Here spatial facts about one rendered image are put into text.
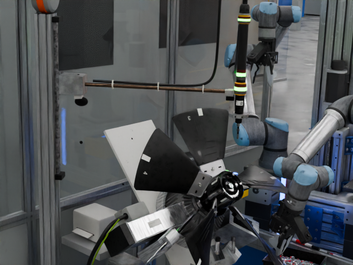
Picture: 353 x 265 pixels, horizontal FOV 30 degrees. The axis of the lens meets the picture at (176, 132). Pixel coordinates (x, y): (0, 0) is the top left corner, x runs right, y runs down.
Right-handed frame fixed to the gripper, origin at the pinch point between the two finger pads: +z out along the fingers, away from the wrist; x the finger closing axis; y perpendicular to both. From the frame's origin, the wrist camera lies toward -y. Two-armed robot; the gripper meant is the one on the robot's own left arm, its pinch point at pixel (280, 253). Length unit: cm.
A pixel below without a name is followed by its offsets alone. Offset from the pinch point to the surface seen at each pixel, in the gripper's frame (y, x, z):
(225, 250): 17.7, 7.5, 7.9
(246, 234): 17.2, -3.1, 4.1
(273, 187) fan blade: 18.4, -13.6, -14.0
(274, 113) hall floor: 318, -564, 194
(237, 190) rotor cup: 20.3, 9.2, -17.8
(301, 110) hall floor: 304, -609, 189
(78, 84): 82, 39, -35
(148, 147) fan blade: 44, 37, -29
